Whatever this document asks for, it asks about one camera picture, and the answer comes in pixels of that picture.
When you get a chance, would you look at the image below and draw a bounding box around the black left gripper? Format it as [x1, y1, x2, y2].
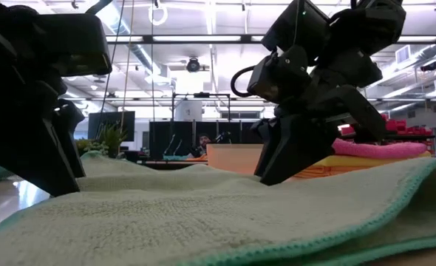
[0, 0, 87, 197]

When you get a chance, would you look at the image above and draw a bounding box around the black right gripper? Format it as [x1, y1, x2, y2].
[252, 47, 388, 186]

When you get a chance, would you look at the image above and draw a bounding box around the yellow microfiber towel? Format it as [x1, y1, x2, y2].
[313, 152, 432, 168]

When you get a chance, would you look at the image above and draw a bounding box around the pink microfiber towel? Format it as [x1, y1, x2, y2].
[331, 138, 428, 160]

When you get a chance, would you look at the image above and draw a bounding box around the light green microfiber towel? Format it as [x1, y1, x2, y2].
[0, 151, 436, 266]

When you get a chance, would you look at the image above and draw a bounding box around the small potted succulent plant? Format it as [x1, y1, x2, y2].
[75, 123, 129, 159]

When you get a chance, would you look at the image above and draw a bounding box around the black display panel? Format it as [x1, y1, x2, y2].
[88, 110, 136, 142]

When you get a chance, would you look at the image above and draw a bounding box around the shelf with red bins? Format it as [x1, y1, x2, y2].
[339, 113, 436, 145]

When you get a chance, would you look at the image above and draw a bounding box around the person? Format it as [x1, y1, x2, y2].
[188, 132, 214, 160]

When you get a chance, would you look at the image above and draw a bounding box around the black room partition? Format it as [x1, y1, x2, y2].
[149, 120, 264, 160]

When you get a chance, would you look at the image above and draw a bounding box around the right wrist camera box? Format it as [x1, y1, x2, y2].
[246, 46, 312, 105]

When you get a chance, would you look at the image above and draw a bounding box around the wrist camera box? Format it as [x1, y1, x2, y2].
[33, 13, 114, 78]
[246, 46, 312, 105]

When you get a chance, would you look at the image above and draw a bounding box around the black hanging cable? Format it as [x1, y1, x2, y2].
[99, 0, 126, 114]

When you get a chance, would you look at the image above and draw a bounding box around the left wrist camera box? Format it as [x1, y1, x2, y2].
[33, 13, 114, 78]

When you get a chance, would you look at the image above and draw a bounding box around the thin beige hanging cable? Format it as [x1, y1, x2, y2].
[120, 0, 136, 131]

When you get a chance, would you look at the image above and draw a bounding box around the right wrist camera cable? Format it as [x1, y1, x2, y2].
[231, 65, 256, 98]

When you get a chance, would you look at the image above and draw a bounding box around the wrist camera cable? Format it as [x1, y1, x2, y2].
[231, 65, 256, 98]
[84, 0, 114, 16]

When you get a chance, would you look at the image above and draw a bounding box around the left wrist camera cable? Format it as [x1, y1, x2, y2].
[84, 0, 114, 16]

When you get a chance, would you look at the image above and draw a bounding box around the white hanging cable loop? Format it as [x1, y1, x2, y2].
[147, 2, 169, 27]

